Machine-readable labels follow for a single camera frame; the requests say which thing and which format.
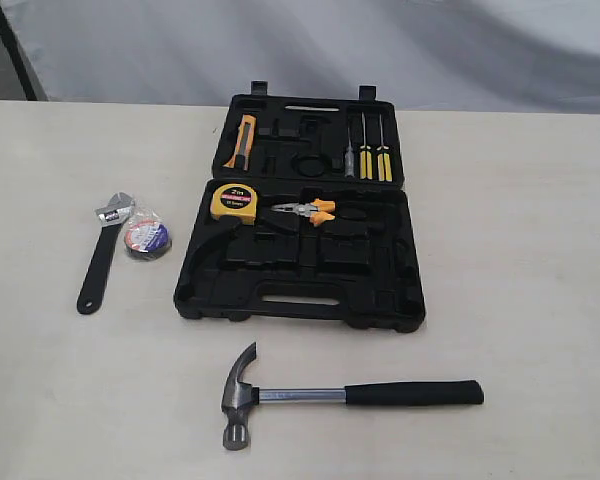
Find black electrical tape roll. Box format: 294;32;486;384
123;204;172;261

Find claw hammer black grip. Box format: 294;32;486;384
221;342;485;451

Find adjustable wrench black handle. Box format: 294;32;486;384
76;192;135;315

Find black plastic tool case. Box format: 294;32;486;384
173;82;426;333

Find yellow tape measure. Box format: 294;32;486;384
210;183;258;226

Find yellow screwdriver left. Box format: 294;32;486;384
360;113;373;180

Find yellow screwdriver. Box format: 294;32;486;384
360;113;373;180
377;115;393;182

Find yellow screwdriver right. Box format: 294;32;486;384
377;115;393;182

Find orange utility knife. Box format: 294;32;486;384
223;114;256;171

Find black backdrop stand pole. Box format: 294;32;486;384
0;5;39;101

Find orange handled pliers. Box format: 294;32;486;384
271;198;336;227

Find clear handled tester screwdriver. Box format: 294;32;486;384
344;127;355;178

